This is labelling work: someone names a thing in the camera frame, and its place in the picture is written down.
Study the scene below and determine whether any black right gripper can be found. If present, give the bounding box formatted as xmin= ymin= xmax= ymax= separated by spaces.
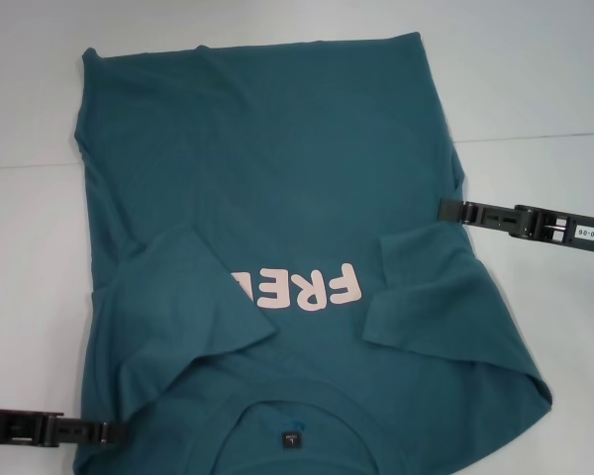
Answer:
xmin=437 ymin=198 xmax=594 ymax=257

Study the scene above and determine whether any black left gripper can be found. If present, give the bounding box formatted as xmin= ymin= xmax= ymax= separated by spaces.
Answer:
xmin=0 ymin=407 xmax=127 ymax=445

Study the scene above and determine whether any teal blue printed t-shirt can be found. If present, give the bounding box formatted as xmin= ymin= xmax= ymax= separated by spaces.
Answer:
xmin=73 ymin=32 xmax=555 ymax=475

